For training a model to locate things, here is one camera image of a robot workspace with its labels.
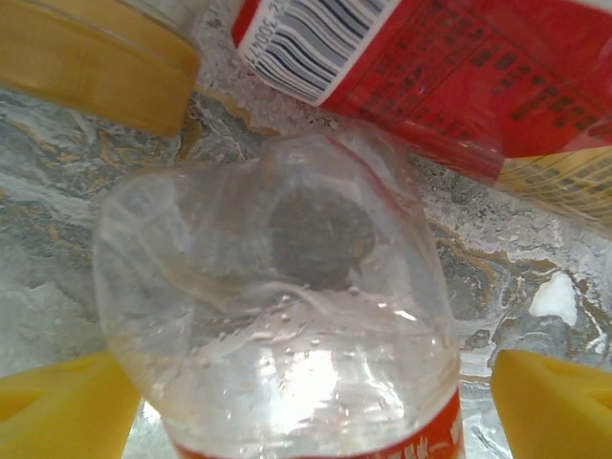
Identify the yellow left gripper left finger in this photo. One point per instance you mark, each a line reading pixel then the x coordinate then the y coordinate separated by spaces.
pixel 57 411

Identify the clear bottle red label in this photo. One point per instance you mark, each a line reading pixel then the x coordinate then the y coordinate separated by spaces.
pixel 287 334

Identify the red yellow label bottle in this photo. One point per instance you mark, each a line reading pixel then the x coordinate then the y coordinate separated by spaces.
pixel 454 72

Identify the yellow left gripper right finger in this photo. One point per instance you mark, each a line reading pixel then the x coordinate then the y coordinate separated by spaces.
pixel 559 411

